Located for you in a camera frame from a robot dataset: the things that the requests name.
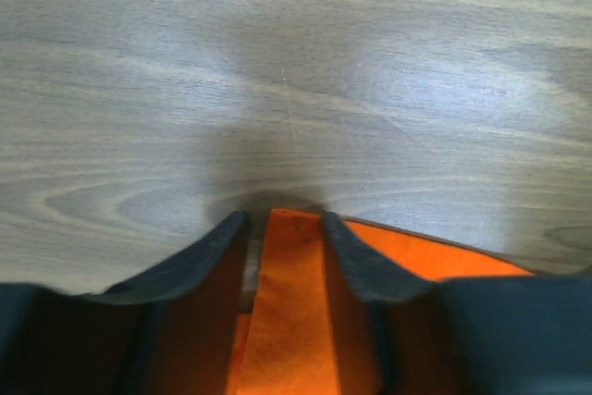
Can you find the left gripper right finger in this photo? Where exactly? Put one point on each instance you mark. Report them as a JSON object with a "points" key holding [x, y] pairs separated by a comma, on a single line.
{"points": [[484, 329]]}

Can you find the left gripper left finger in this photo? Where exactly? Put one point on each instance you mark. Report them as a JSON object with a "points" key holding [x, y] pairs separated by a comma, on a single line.
{"points": [[167, 330]]}

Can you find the orange t-shirt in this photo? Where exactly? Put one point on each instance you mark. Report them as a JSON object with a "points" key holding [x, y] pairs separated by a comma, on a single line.
{"points": [[293, 342]]}

